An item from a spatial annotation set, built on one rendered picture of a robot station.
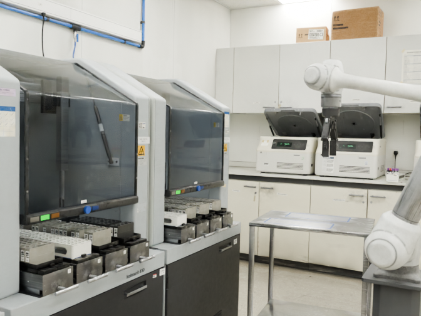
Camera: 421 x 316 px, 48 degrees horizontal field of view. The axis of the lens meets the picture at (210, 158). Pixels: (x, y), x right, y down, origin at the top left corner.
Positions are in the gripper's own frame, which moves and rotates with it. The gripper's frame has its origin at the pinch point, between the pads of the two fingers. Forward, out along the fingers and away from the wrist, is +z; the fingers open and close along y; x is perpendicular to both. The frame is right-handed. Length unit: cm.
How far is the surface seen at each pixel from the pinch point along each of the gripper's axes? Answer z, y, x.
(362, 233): 38.1, 19.6, -12.3
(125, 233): 36, -51, 74
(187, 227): 39, -11, 67
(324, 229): 38.1, 17.8, 5.5
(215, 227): 44, 20, 66
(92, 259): 39, -80, 66
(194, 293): 75, -3, 66
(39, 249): 32, -98, 74
